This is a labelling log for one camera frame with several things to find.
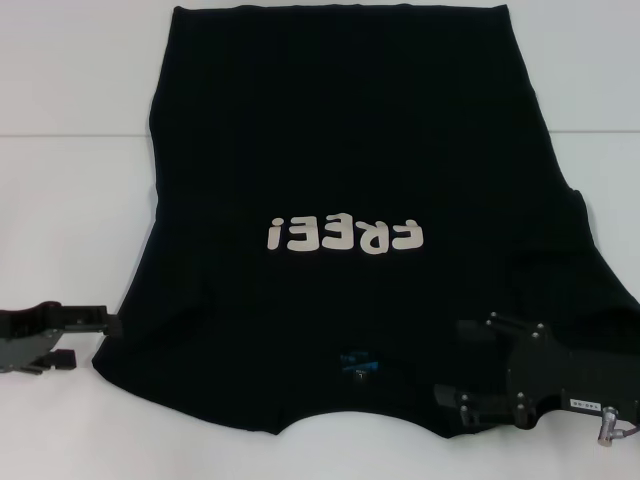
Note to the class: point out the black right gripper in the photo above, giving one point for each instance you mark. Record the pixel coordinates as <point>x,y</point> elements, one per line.
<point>555,380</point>

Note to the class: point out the black shirt with white print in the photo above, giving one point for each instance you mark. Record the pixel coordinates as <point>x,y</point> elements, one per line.
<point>350,150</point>

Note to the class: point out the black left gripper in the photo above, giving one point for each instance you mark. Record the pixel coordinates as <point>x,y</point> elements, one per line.
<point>25,340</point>

